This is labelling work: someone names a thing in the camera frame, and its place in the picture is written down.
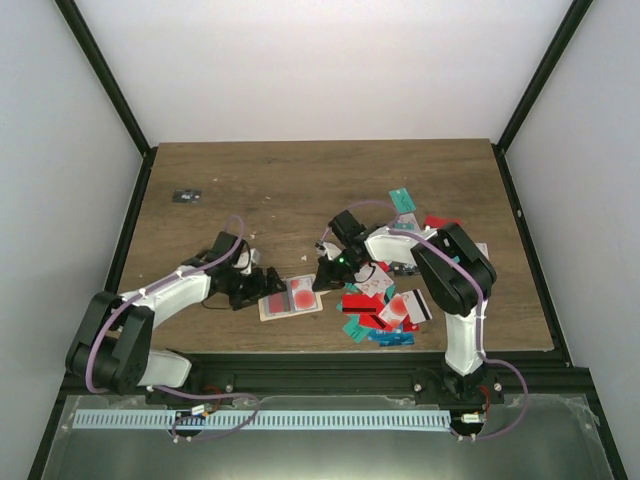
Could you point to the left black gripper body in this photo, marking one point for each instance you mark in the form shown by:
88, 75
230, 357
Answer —
241, 290

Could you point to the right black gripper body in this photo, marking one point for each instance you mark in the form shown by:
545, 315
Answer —
352, 267

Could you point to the beige card holder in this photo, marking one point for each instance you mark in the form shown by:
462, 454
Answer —
262, 305

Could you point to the white card red circle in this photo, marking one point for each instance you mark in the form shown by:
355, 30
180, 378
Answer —
303, 297

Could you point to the red card black stripe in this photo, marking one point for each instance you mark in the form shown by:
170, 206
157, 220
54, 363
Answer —
363, 305

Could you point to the red VIP card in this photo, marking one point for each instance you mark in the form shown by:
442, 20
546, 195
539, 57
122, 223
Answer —
278, 304

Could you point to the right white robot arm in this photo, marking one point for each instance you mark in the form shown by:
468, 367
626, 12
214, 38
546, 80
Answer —
457, 274

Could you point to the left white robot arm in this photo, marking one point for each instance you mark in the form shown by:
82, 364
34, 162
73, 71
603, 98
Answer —
111, 350

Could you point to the white VIP card blossoms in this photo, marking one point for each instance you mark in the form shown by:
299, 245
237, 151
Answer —
372, 280

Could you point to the teal VIP card front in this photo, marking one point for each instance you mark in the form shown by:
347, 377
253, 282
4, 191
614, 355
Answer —
355, 330

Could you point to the dark grey chip card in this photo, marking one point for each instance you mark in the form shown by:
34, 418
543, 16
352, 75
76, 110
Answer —
404, 269

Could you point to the blue card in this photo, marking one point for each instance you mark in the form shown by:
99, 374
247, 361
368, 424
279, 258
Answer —
392, 338

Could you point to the white striped card in pile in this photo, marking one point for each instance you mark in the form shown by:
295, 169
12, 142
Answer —
416, 306

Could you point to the far teal card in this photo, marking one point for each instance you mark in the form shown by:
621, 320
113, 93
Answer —
402, 200

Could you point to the small black card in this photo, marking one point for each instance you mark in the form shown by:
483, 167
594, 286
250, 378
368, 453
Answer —
186, 196

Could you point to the far red card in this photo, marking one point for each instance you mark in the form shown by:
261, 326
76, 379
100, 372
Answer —
434, 222

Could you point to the black frame rail front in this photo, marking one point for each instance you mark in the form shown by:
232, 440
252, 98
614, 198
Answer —
386, 372

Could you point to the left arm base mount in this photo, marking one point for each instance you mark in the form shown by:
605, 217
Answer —
195, 387

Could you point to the light blue slotted cable duct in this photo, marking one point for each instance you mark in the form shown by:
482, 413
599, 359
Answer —
396, 420

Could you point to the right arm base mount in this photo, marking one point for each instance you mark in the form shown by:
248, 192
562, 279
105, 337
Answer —
446, 388

